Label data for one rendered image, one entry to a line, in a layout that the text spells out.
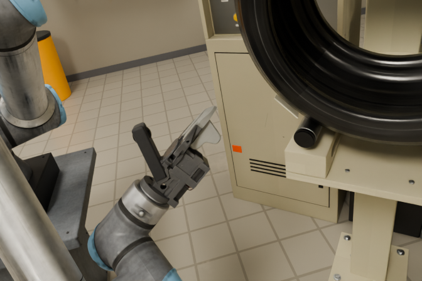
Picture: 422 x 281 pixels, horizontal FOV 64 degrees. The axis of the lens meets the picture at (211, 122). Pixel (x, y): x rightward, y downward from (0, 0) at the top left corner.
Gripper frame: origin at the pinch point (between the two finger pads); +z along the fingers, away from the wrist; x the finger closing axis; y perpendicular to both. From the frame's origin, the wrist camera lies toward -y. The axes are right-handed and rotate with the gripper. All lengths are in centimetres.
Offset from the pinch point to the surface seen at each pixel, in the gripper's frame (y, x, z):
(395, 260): 107, -54, -2
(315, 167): 25.6, -0.5, 4.6
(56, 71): -100, -290, -78
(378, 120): 22.3, 11.6, 17.3
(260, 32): -2.3, 4.9, 16.6
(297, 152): 20.9, -1.9, 4.8
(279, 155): 51, -81, 1
